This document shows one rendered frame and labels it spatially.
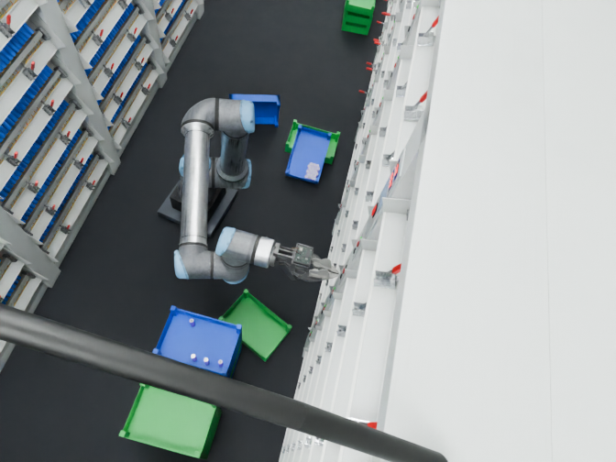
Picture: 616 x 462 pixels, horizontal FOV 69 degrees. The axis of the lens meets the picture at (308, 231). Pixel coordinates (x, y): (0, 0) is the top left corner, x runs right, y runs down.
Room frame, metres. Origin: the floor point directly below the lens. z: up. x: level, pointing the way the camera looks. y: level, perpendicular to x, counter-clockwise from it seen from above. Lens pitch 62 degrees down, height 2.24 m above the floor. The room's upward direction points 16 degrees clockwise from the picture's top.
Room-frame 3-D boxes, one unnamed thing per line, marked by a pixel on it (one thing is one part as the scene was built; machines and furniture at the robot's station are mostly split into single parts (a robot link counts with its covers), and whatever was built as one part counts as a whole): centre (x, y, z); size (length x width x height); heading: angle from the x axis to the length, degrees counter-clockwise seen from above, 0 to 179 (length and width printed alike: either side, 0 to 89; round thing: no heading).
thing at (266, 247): (0.57, 0.11, 0.98); 0.10 x 0.05 x 0.09; 1
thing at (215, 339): (0.39, 0.30, 0.36); 0.30 x 0.20 x 0.08; 90
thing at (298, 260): (0.57, 0.02, 0.99); 0.12 x 0.08 x 0.09; 91
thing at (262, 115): (1.85, 0.52, 0.10); 0.30 x 0.08 x 0.20; 110
